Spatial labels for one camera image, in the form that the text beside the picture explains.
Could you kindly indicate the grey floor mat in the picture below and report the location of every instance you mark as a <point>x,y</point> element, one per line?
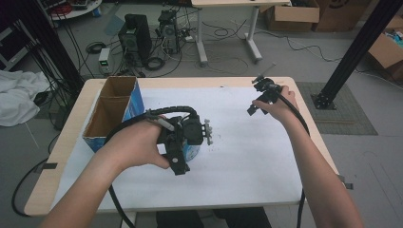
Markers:
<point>351,117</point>

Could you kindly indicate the white-legged desk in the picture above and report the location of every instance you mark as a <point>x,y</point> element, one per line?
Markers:
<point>240,3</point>

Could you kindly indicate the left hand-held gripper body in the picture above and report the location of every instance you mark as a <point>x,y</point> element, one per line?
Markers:
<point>191,129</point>

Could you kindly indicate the person's dark trousers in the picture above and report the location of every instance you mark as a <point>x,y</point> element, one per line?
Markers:
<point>215,219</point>

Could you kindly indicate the black computer tower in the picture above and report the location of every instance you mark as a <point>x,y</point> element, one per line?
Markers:
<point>136,36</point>

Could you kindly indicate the person's right hand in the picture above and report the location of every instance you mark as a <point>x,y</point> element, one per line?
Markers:
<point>283,107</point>

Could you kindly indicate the black metal frame post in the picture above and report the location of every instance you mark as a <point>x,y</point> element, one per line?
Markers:
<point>53,44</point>

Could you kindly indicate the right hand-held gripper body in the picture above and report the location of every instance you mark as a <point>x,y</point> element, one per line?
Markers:
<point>268,88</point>

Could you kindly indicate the person's left hand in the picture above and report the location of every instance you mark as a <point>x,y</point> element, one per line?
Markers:
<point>136,144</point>

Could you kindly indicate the round white table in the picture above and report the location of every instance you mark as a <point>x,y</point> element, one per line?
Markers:
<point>79,8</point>

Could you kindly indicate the blue and white can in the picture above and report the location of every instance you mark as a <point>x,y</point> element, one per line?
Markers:
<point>192,152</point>

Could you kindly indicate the open-sided computer tower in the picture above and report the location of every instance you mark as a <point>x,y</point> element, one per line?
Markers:
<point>169,30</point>

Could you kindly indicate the white power supply unit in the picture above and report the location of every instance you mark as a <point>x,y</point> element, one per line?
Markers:
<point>104,60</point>

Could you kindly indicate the white cloth heap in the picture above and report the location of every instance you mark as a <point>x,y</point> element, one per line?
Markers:
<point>19,98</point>

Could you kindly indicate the blue cardboard box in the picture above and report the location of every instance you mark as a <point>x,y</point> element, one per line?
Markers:
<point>111,110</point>

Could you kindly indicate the open brown cardboard box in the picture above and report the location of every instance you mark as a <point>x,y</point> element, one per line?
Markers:
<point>386,50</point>

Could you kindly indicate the white table sheet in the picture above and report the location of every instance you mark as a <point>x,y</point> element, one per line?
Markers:
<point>247,164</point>

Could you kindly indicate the black tape strip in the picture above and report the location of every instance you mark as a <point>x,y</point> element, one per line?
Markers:
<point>349,186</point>
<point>49,166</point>

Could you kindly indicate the black metal stand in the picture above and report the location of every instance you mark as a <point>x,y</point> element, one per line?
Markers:
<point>358,47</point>

